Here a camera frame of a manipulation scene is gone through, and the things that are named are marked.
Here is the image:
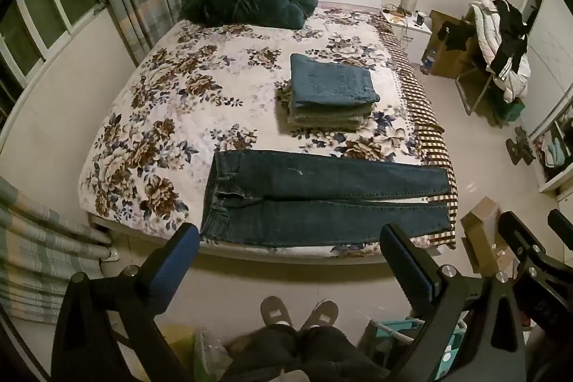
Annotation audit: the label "metal folding chair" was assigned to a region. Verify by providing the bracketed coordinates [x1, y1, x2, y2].
[456, 64, 506, 129]

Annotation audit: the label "bed with floral sheet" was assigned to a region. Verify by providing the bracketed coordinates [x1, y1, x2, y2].
[78, 4, 448, 258]

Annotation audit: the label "large brown cardboard box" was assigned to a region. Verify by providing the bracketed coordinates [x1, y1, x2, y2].
[423, 10, 483, 78]

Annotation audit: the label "white wardrobe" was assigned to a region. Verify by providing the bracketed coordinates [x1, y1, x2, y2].
[519, 0, 573, 193]

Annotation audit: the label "small open cardboard box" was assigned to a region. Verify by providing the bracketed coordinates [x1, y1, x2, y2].
[460, 196, 521, 276]

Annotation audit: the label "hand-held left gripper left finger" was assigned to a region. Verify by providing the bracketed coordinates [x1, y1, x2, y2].
[51, 223, 201, 382]

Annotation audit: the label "black striped clothes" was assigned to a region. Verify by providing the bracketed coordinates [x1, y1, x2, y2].
[491, 0, 530, 75]

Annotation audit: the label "person's right grey slipper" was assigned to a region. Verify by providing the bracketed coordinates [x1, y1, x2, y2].
[301, 299, 340, 332]

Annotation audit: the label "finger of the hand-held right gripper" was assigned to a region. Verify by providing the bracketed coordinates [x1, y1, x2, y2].
[498, 211, 556, 277]
[548, 209, 573, 240]

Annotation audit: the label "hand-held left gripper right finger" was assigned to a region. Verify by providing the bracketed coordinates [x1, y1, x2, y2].
[380, 223, 527, 382]

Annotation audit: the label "black garment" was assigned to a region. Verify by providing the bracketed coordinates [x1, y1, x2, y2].
[436, 21, 476, 52]

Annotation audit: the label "person's legs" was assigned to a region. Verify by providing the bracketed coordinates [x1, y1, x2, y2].
[221, 324, 391, 382]

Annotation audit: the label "green bin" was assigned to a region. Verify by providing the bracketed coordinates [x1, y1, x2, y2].
[505, 98, 527, 126]

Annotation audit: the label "teal rack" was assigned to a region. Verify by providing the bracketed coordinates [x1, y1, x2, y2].
[368, 317, 467, 382]

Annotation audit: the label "chair with piled clothes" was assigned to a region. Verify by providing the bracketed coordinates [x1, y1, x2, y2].
[468, 0, 532, 103]

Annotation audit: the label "brown checkered bed sheet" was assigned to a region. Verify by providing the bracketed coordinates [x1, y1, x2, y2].
[371, 13, 458, 249]

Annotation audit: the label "dark floor slippers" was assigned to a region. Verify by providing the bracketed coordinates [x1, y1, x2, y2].
[506, 127, 537, 166]

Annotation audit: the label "teal clothes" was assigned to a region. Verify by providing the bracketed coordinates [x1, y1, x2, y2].
[539, 137, 565, 168]

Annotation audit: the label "white framed window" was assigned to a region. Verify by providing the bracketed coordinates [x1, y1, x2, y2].
[0, 0, 108, 96]

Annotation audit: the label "yellow green bag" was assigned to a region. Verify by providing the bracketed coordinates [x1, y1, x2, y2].
[159, 324, 234, 382]

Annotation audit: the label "person's left grey slipper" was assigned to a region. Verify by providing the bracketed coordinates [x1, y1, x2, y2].
[260, 296, 294, 330]

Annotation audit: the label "white nightstand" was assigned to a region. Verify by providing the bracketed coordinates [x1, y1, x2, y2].
[380, 6, 433, 66]

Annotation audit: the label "dark blue jeans pants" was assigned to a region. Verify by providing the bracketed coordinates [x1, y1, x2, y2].
[199, 149, 453, 249]

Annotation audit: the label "person's grey slipper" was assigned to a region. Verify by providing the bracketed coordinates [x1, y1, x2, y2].
[301, 299, 340, 332]
[260, 296, 294, 330]

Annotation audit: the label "plaid green curtain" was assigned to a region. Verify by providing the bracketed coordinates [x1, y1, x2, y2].
[0, 176, 112, 314]

